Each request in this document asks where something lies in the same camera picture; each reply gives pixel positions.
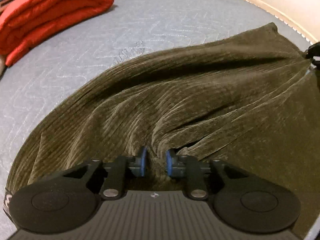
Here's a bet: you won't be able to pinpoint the olive corduroy pants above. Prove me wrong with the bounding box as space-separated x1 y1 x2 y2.
6 23 319 237

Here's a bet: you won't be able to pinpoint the red folded quilt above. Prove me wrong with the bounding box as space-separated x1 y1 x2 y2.
1 0 114 67

